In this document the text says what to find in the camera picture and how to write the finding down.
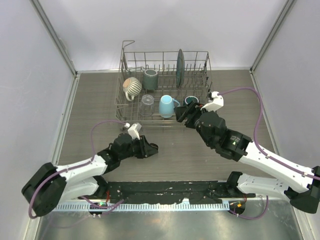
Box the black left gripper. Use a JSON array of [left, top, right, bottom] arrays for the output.
[[119, 135, 158, 161]]

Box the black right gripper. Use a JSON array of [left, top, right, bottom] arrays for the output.
[[174, 100, 214, 148]]

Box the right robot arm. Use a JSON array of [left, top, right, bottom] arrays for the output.
[[174, 102, 320, 214]]

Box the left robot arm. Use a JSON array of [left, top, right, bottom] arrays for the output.
[[21, 133, 159, 219]]

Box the dark green mug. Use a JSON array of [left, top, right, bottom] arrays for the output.
[[183, 95, 200, 106]]

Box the light blue mug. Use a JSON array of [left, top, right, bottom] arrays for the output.
[[158, 95, 180, 119]]

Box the clear drinking glass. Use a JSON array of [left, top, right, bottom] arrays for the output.
[[138, 94, 155, 117]]

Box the dark teal plate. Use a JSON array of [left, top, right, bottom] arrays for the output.
[[176, 49, 185, 88]]

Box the grey ceramic cup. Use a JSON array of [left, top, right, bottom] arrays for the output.
[[142, 69, 159, 91]]

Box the striped beige mug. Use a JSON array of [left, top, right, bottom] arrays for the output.
[[122, 77, 142, 102]]

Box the grey wire dish rack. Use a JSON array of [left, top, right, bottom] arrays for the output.
[[114, 40, 213, 128]]

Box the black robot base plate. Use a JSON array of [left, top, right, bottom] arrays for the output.
[[85, 180, 256, 205]]

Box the white slotted cable duct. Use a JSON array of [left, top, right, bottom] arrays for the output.
[[53, 200, 230, 212]]

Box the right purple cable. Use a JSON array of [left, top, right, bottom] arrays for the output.
[[219, 86, 320, 220]]

